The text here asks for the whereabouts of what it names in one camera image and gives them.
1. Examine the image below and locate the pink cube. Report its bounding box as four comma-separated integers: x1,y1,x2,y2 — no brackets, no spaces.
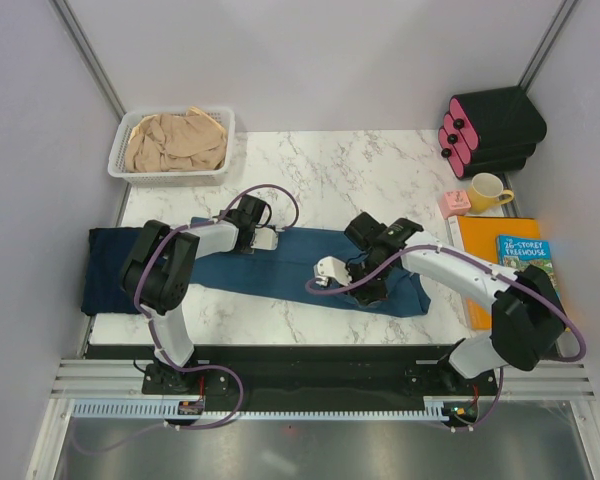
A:
438,190,471,219

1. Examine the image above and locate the orange folder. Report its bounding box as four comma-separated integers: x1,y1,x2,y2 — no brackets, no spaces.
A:
449,215,543,332

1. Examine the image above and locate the white cable duct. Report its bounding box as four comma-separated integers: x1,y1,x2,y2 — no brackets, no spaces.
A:
71,398,451,422

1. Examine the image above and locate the blue t shirt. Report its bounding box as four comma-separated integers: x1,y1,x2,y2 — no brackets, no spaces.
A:
184,215,431,317

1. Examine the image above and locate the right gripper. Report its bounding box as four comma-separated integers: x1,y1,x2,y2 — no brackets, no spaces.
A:
338,257,394,308

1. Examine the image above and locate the blue treehouse book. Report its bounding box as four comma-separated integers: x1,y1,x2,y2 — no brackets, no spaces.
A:
496,235,560,295

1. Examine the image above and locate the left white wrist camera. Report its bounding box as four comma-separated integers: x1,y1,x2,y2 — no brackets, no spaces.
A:
251,227,279,251

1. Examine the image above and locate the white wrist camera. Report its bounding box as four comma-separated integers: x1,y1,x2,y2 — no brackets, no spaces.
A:
313,256,351,288
251,227,279,251

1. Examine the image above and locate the white plastic basket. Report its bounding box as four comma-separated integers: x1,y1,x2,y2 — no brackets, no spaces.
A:
108,106,235,187

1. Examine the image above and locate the aluminium rail frame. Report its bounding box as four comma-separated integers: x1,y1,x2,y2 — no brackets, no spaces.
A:
25,359,600,479

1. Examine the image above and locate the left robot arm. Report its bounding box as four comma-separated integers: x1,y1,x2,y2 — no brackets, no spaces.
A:
120,195,278,395

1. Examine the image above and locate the yellow mug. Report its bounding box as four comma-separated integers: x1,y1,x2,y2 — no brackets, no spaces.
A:
467,173,514,215

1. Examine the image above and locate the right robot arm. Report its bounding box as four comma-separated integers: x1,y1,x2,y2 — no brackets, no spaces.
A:
344,212,565,394

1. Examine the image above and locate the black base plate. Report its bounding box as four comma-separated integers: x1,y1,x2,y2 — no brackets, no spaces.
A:
141,343,499,413

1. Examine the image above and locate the black pink drawer unit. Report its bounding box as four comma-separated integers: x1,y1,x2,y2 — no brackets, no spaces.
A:
438,86,547,179

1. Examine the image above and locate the folded navy t shirt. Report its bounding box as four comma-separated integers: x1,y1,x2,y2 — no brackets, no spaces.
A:
81,227,141,316

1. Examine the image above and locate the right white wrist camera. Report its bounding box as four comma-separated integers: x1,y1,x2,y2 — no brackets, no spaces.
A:
313,256,351,288

